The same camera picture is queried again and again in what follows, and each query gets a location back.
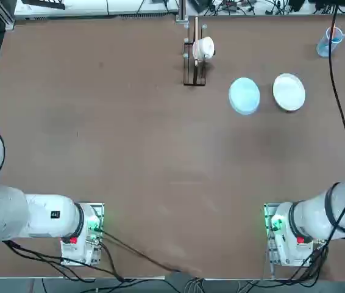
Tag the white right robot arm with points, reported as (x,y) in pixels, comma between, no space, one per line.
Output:
(312,213)

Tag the aluminium profile post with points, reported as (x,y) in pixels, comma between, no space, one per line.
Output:
(181,12)

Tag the white plate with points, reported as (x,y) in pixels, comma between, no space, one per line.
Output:
(289,92)

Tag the aluminium profile rail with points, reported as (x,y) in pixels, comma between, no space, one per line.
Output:
(8,21)

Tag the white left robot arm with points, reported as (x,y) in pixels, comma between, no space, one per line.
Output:
(44,213)

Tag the blue plate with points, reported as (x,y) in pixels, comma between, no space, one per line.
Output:
(244,96)

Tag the white cup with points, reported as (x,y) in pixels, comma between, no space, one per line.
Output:
(204,47)

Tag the metal base plate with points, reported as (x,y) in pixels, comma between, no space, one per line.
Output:
(99,207)
(267,210)

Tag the clear plastic beaker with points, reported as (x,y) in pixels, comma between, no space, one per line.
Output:
(325,49)

